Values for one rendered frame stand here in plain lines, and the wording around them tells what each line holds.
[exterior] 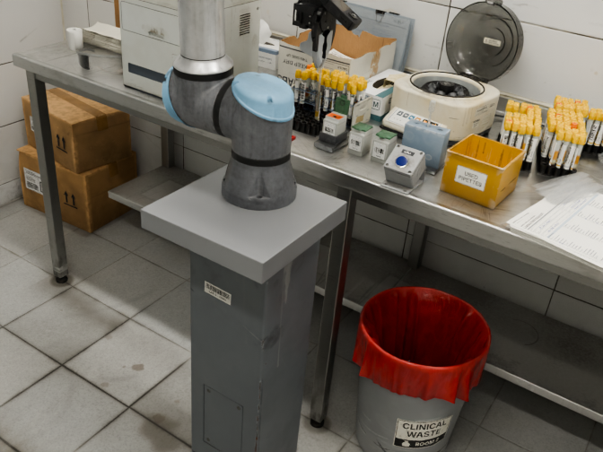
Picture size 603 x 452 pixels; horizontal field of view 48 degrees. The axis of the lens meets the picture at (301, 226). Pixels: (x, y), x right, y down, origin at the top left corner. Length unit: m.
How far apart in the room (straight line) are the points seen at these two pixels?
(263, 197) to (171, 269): 1.46
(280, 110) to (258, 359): 0.53
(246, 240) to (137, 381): 1.13
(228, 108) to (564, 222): 0.74
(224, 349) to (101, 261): 1.37
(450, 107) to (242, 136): 0.66
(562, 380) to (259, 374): 0.96
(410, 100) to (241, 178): 0.66
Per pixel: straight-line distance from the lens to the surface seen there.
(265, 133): 1.24
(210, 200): 1.33
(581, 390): 2.08
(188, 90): 1.31
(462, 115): 1.76
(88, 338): 2.43
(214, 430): 1.70
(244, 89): 1.24
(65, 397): 2.24
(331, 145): 1.66
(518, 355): 2.11
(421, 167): 1.53
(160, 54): 1.88
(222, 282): 1.39
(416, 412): 1.84
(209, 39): 1.28
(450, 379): 1.76
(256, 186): 1.28
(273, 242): 1.20
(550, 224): 1.49
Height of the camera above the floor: 1.57
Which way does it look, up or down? 31 degrees down
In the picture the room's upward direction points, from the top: 5 degrees clockwise
